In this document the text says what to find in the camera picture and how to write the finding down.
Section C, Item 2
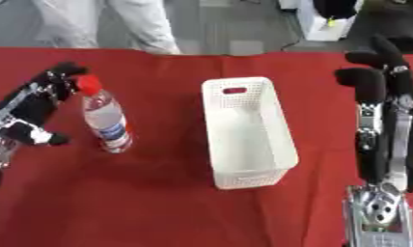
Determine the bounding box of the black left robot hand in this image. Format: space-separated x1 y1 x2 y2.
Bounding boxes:
0 61 92 147

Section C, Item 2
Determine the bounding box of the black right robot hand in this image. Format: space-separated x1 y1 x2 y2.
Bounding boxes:
333 35 413 193

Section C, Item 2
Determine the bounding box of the clear red-capped water bottle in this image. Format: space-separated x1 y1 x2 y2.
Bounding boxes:
74 74 134 154

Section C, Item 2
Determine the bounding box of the person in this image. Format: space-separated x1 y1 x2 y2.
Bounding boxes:
29 0 183 56

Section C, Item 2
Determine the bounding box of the white cabinet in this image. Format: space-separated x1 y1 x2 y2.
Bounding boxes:
295 0 366 42

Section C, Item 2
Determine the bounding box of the black bag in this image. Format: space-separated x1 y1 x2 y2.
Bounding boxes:
311 0 361 20

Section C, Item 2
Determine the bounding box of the white perforated plastic basket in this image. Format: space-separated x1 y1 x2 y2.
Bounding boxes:
200 76 301 191

